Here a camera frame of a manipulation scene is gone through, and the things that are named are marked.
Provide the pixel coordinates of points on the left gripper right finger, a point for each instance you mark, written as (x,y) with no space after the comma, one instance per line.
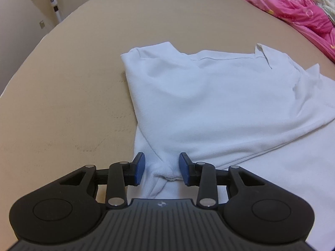
(203,176)

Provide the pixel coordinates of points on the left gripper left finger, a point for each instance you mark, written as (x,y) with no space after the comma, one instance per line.
(121,175)

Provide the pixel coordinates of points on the white long-sleeve shirt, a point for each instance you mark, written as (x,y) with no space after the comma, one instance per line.
(261,111)

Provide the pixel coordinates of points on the pink floral quilt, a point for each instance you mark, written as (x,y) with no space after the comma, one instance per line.
(304,16)

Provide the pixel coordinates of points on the wall power outlet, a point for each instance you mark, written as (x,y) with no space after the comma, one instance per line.
(42,25)

